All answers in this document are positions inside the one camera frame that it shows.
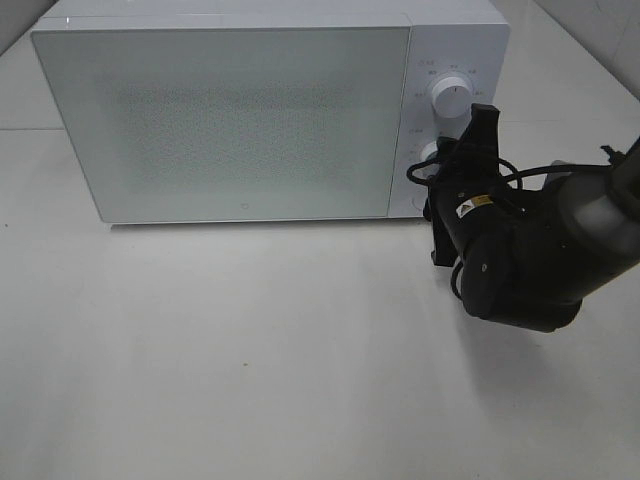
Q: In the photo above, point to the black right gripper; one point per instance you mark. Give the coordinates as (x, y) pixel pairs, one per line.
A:
(469, 197)

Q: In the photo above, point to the white timer knob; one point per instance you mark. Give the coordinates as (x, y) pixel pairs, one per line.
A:
(429, 153)

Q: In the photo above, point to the round white door button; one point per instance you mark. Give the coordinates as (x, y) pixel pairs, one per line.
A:
(419, 202)

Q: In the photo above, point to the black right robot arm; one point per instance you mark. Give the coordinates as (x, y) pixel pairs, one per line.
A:
(525, 247)

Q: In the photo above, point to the upper white dial knob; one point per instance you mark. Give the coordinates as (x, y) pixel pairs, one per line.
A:
(451, 96)

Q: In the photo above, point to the white microwave oven body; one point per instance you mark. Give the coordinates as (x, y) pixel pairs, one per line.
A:
(468, 38)

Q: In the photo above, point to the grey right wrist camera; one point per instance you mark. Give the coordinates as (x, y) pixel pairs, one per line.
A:
(556, 174)

